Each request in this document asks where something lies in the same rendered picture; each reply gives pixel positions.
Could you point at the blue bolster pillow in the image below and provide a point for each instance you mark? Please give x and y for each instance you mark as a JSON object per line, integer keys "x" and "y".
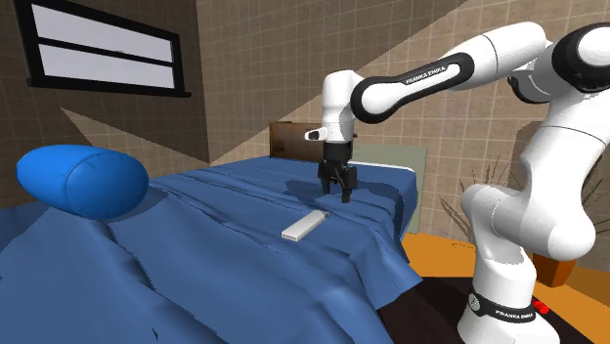
{"x": 81, "y": 183}

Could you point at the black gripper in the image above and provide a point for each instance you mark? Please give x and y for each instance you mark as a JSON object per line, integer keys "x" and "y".
{"x": 338, "y": 152}

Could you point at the spiky plant in orange pot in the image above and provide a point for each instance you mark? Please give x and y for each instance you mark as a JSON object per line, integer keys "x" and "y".
{"x": 553, "y": 272}

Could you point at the dark robot stand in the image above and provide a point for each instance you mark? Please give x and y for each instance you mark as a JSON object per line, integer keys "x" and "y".
{"x": 429, "y": 309}

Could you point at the bed with blue cover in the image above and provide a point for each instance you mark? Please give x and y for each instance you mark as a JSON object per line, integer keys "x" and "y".
{"x": 214, "y": 271}

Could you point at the brown wooden cabinet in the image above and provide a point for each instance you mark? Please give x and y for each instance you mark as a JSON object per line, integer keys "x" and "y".
{"x": 290, "y": 140}

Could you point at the black framed window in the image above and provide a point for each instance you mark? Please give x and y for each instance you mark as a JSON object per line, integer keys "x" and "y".
{"x": 105, "y": 66}

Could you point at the flat white remote control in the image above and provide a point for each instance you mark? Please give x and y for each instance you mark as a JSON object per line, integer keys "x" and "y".
{"x": 302, "y": 227}

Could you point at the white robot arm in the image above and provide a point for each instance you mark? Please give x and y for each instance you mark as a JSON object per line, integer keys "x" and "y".
{"x": 495, "y": 52}

